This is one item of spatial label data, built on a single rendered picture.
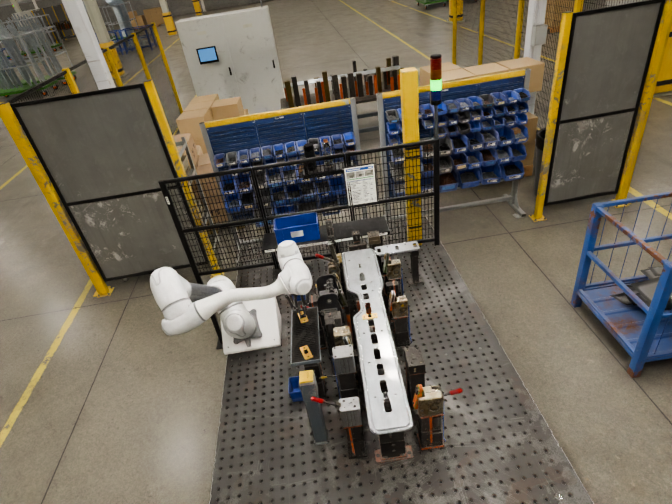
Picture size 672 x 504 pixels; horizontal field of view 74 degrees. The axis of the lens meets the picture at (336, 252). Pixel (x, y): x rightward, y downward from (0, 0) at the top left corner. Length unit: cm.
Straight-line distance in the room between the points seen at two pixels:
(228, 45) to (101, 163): 488
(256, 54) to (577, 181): 591
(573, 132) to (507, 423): 330
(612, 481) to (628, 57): 353
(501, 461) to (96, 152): 387
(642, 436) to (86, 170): 467
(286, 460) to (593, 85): 411
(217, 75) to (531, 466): 804
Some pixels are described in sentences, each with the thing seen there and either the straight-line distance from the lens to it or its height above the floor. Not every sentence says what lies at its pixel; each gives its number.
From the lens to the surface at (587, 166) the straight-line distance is 532.
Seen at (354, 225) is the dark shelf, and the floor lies 103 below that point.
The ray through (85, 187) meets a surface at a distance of 472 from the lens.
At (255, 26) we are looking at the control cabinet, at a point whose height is 175.
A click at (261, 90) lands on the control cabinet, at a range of 902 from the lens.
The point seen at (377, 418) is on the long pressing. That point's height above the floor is 100.
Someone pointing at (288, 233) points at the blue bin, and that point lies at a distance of 309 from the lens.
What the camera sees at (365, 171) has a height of 140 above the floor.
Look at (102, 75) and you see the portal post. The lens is 643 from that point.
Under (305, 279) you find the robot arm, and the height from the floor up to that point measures 155.
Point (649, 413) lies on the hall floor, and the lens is 361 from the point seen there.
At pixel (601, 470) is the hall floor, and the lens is 327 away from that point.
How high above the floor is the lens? 268
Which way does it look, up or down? 34 degrees down
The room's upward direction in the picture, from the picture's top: 9 degrees counter-clockwise
